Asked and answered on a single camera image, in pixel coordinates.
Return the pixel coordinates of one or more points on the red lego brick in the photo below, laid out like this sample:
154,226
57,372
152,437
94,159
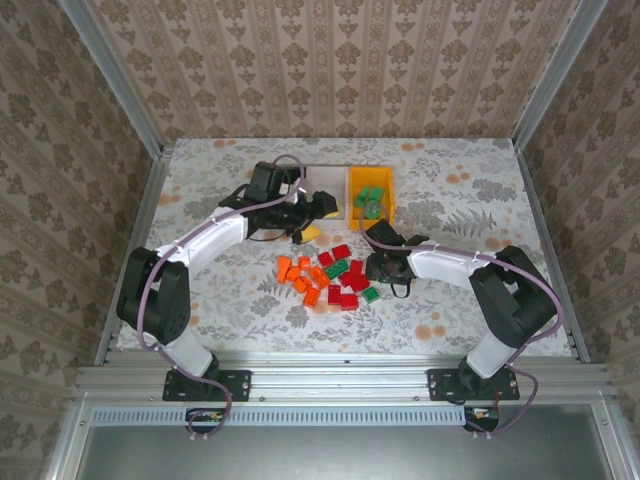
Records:
344,278
325,258
356,266
341,251
334,295
349,301
359,281

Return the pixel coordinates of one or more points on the white translucent plastic bin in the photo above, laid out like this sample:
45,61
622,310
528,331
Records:
327,177

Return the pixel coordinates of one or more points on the orange lego brick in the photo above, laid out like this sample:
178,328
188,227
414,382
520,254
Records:
301,285
284,269
319,276
311,296
304,261
294,273

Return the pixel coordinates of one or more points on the dark green lego brick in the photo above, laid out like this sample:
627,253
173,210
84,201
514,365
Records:
336,270

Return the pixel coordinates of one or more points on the black plastic bin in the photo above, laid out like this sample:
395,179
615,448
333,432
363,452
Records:
295,175

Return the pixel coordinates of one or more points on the green lego piece with eyes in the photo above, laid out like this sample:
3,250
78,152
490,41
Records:
372,211

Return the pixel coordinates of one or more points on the orange plastic bin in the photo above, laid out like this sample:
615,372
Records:
387,175

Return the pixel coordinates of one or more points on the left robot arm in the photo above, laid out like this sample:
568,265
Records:
210,235

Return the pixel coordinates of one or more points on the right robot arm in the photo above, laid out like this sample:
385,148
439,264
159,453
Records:
440,265

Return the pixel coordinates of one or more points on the floral patterned table cover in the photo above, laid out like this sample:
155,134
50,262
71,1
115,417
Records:
350,330

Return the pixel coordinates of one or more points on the grey metal panel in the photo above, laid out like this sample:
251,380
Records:
340,455

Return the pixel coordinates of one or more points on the aluminium frame cross rail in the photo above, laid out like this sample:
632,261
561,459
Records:
340,380

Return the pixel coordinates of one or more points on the aluminium table side rail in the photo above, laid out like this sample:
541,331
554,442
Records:
538,210
149,210

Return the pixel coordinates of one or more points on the aluminium frame post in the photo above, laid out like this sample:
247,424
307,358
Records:
554,75
119,85

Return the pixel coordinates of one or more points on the aluminium lower frame rail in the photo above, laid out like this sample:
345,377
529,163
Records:
622,450
67,450

